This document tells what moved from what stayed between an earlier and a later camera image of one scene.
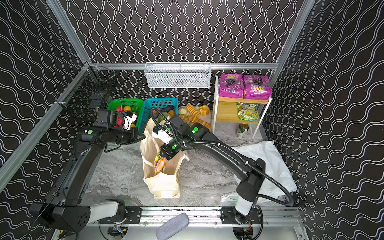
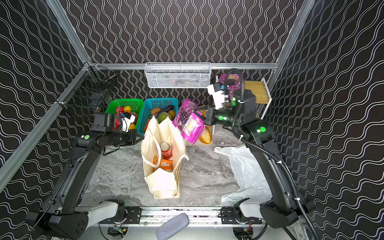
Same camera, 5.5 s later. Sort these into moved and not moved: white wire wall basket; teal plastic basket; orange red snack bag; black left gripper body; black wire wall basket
Moved: orange red snack bag
Not moved: black left gripper body; teal plastic basket; black wire wall basket; white wire wall basket
